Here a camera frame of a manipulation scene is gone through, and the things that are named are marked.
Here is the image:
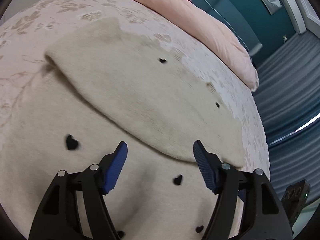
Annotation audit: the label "grey-blue pleated curtain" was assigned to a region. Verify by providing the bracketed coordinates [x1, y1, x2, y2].
[253, 31, 319, 204]

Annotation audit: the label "pink floral bedspread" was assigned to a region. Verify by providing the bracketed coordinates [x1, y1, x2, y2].
[1, 0, 270, 172]

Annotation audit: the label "cream sweater with black hearts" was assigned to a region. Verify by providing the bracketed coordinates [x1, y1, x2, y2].
[1, 18, 245, 239]

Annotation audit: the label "pink folded duvet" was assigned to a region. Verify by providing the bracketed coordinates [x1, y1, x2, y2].
[135, 0, 259, 92]

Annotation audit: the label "white door frame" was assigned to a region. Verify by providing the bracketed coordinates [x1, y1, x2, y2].
[281, 0, 319, 37]

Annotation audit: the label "teal upholstered headboard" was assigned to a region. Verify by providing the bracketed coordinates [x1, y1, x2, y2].
[191, 0, 263, 56]

